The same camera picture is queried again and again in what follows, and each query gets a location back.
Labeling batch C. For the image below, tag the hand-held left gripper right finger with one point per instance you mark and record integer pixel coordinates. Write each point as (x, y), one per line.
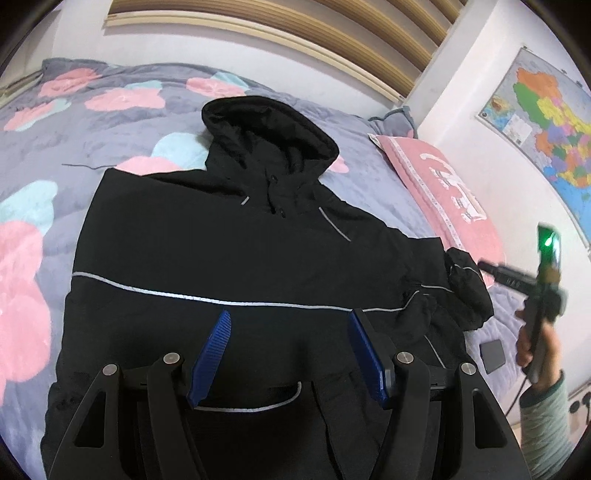
(367, 355)

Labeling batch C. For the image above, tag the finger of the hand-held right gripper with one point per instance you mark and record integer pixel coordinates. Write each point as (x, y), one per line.
(503, 274)

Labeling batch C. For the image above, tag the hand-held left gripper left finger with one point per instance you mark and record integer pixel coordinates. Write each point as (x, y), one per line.
(210, 355)

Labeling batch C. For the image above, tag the black hooded jacket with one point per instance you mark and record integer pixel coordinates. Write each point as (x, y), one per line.
(231, 240)

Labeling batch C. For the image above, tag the person's right forearm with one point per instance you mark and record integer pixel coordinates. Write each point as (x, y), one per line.
(545, 424)

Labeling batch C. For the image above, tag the person's right hand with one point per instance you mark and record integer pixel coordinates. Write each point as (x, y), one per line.
(523, 346)

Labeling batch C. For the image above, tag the small black phone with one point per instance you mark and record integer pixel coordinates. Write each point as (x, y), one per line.
(492, 354)

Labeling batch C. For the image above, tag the pink pillow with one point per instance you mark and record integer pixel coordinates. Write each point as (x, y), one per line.
(429, 175)

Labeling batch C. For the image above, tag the grey pillow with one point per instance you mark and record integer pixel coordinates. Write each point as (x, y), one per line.
(397, 121)

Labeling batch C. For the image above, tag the grey floral blanket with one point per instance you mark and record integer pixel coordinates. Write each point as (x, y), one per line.
(115, 138)

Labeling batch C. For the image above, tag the brown striped window blind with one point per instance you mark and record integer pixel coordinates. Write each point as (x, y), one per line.
(323, 27)

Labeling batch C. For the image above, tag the colourful wall map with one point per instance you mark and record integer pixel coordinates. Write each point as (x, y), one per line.
(554, 129)

